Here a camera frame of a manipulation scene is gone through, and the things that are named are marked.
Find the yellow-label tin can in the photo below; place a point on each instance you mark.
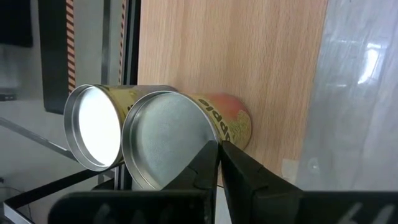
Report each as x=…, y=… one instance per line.
x=96, y=127

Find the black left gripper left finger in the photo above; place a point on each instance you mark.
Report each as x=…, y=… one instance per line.
x=199, y=174

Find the black hazard-striped floor mat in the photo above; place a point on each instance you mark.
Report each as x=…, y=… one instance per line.
x=121, y=31
x=53, y=56

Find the Apple tin can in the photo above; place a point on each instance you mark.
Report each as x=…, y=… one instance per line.
x=168, y=137

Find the black aluminium rig frame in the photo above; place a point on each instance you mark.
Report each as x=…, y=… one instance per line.
x=136, y=31

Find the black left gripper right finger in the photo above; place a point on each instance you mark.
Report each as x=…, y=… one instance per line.
x=242, y=174

